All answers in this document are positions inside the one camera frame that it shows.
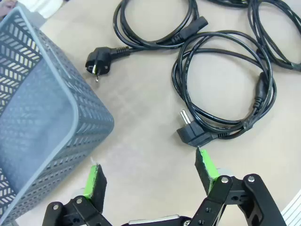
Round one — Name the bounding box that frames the black power cable round plug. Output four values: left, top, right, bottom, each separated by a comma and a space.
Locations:
85, 0, 209, 82

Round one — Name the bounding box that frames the grey perforated plastic basket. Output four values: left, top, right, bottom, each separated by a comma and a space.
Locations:
0, 6, 115, 226

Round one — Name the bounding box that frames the black power cable angled plug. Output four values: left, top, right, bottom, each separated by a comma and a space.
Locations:
171, 30, 277, 148

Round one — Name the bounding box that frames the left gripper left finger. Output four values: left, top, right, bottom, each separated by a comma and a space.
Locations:
42, 162, 113, 226

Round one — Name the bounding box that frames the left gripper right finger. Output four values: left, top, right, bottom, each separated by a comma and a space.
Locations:
188, 146, 287, 226

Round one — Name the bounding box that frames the white garment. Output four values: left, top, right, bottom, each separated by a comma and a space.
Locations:
29, 0, 68, 19

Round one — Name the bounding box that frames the aluminium slotted table frame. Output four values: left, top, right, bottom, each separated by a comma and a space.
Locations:
281, 188, 301, 226

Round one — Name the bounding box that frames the person's hand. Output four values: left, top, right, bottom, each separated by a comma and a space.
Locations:
0, 0, 18, 18

